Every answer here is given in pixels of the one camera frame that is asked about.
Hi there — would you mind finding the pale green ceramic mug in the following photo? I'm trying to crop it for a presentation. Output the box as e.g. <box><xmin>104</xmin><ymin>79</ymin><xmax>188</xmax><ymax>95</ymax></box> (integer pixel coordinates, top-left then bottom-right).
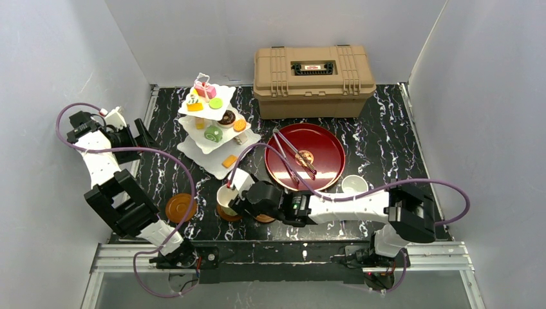
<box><xmin>216</xmin><ymin>185</ymin><xmax>238</xmax><ymax>218</ymax></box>

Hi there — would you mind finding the orange square cake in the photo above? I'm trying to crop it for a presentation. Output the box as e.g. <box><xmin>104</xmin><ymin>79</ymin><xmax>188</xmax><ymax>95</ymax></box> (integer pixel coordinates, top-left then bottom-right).
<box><xmin>221</xmin><ymin>154</ymin><xmax>238</xmax><ymax>169</ymax></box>

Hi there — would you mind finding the yellow cake slice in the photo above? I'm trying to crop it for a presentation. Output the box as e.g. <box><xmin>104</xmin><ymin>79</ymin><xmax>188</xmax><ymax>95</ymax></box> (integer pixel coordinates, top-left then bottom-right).
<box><xmin>186</xmin><ymin>96</ymin><xmax>204</xmax><ymax>112</ymax></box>

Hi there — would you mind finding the red round tray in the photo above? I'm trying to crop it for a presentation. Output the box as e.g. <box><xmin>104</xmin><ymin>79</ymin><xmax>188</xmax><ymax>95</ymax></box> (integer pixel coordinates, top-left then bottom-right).
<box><xmin>268</xmin><ymin>123</ymin><xmax>346</xmax><ymax>191</ymax></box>

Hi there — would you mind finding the green swirl roll cake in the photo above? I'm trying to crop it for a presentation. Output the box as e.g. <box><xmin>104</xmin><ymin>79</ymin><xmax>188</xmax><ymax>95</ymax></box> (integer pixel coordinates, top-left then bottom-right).
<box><xmin>203</xmin><ymin>125</ymin><xmax>223</xmax><ymax>143</ymax></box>

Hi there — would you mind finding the orange round cookie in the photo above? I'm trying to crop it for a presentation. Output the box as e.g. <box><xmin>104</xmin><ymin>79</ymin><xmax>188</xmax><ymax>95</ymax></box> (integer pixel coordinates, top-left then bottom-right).
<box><xmin>232</xmin><ymin>118</ymin><xmax>247</xmax><ymax>132</ymax></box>

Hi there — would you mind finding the white three-tier dessert stand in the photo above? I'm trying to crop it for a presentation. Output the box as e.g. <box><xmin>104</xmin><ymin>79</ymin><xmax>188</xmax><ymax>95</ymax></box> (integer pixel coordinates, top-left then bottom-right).
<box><xmin>177</xmin><ymin>73</ymin><xmax>261</xmax><ymax>180</ymax></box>

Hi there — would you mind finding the pink cake with cherry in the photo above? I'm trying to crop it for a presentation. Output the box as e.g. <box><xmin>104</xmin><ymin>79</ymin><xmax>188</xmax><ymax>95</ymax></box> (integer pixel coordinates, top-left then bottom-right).
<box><xmin>194</xmin><ymin>81</ymin><xmax>216</xmax><ymax>99</ymax></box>

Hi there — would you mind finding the brown wooden coaster stack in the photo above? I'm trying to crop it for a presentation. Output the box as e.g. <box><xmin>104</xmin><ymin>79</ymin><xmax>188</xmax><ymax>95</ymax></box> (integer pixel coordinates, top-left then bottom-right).
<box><xmin>165</xmin><ymin>193</ymin><xmax>198</xmax><ymax>224</ymax></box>

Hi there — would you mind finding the green round macaron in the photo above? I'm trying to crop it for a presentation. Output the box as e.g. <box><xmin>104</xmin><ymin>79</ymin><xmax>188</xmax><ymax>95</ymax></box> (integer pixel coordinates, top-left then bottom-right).
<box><xmin>208</xmin><ymin>97</ymin><xmax>223</xmax><ymax>109</ymax></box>

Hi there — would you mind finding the chocolate glazed donut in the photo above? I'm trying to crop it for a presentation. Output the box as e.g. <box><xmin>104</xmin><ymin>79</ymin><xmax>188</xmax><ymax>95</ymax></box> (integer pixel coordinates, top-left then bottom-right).
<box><xmin>217</xmin><ymin>110</ymin><xmax>237</xmax><ymax>128</ymax></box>

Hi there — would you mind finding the white mug blue base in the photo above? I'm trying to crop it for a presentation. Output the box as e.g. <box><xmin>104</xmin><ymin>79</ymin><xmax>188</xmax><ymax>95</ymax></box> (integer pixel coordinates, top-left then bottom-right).
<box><xmin>341</xmin><ymin>174</ymin><xmax>369</xmax><ymax>194</ymax></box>

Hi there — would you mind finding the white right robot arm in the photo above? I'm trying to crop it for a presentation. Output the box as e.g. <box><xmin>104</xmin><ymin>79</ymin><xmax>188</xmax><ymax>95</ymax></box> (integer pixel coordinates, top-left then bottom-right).
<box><xmin>228</xmin><ymin>181</ymin><xmax>436</xmax><ymax>258</ymax></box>

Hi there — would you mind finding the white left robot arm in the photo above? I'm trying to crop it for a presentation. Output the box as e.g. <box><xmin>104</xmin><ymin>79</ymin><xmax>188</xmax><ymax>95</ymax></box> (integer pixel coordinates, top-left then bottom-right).
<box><xmin>67</xmin><ymin>109</ymin><xmax>192</xmax><ymax>263</ymax></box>

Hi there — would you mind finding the tan plastic toolbox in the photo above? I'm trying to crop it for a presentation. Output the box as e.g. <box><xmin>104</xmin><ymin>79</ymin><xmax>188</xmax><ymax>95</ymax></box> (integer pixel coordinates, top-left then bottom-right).
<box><xmin>253</xmin><ymin>44</ymin><xmax>377</xmax><ymax>120</ymax></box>

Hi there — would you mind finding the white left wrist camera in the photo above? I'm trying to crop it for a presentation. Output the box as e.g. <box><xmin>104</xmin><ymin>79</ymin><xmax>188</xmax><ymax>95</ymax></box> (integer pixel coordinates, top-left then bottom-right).
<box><xmin>99</xmin><ymin>106</ymin><xmax>127</xmax><ymax>130</ymax></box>

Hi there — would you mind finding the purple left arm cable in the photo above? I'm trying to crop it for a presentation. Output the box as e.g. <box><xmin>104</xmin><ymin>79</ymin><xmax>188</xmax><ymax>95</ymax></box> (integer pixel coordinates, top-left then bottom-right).
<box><xmin>55</xmin><ymin>102</ymin><xmax>199</xmax><ymax>298</ymax></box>

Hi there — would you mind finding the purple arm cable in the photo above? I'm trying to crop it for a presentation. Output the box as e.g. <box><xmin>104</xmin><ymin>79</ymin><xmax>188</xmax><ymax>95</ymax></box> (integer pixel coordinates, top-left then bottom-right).
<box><xmin>55</xmin><ymin>102</ymin><xmax>199</xmax><ymax>298</ymax></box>
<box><xmin>228</xmin><ymin>142</ymin><xmax>471</xmax><ymax>227</ymax></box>

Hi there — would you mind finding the black base frame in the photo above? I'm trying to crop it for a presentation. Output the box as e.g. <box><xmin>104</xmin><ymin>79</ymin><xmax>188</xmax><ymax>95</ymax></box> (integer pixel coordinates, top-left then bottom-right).
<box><xmin>91</xmin><ymin>238</ymin><xmax>428</xmax><ymax>286</ymax></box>

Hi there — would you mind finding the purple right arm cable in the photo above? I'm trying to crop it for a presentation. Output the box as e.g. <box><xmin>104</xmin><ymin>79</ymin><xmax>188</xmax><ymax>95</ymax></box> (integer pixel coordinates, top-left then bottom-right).
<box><xmin>228</xmin><ymin>142</ymin><xmax>471</xmax><ymax>227</ymax></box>

